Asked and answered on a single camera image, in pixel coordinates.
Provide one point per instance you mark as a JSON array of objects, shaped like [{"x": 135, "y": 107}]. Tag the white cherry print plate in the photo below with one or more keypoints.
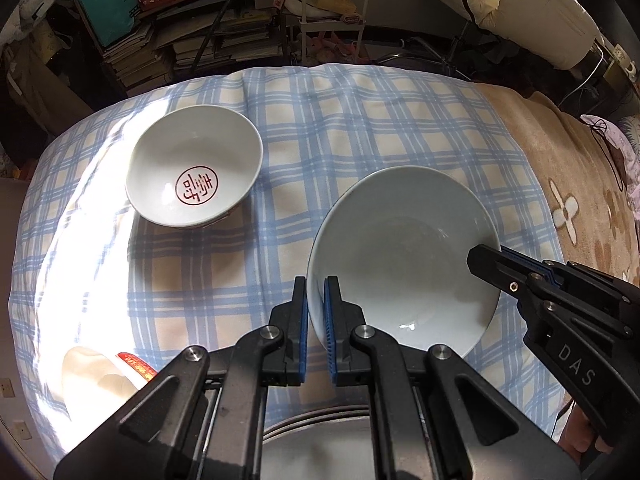
[
  {"x": 310, "y": 450},
  {"x": 320, "y": 411}
]

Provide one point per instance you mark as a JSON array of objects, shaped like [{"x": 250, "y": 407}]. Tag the plain white bowl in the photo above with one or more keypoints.
[{"x": 400, "y": 240}]

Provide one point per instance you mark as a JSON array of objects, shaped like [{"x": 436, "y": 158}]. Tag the beige floral blanket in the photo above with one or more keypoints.
[{"x": 550, "y": 150}]

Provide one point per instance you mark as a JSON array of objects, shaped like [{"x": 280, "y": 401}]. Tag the red patterned bowl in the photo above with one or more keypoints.
[{"x": 200, "y": 150}]

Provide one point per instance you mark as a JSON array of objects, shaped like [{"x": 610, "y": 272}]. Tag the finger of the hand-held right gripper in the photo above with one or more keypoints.
[
  {"x": 530, "y": 262},
  {"x": 500, "y": 270}
]

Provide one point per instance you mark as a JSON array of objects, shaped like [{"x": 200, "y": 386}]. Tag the purple floral cloth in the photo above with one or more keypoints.
[{"x": 630, "y": 155}]

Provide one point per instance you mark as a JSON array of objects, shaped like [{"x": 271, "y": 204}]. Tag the blue plaid blanket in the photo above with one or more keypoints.
[{"x": 300, "y": 125}]

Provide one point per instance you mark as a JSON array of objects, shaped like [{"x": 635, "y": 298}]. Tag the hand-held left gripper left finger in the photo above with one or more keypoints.
[{"x": 300, "y": 330}]

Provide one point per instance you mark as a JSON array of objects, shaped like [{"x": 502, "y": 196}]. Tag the white metal cart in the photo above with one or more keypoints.
[{"x": 302, "y": 35}]

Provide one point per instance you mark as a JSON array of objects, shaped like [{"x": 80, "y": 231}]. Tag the pink plush toy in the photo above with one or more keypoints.
[{"x": 330, "y": 47}]

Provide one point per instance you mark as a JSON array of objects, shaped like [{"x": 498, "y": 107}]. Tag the white cushioned chair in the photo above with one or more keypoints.
[{"x": 540, "y": 5}]

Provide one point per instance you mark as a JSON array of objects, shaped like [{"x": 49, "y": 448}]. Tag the teal bag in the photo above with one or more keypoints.
[{"x": 107, "y": 0}]

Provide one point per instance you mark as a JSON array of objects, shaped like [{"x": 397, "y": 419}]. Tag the white wall socket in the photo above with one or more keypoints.
[
  {"x": 5, "y": 388},
  {"x": 20, "y": 430}
]

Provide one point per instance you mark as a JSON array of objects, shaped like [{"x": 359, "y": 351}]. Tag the white bowl orange print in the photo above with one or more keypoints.
[{"x": 90, "y": 375}]

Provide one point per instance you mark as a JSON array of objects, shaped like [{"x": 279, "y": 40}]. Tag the stack of books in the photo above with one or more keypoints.
[{"x": 220, "y": 45}]

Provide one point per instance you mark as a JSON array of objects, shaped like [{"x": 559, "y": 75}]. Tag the person's right hand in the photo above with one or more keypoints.
[{"x": 582, "y": 437}]

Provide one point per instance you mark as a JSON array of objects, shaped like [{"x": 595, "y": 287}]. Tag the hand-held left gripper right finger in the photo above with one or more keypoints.
[{"x": 330, "y": 330}]

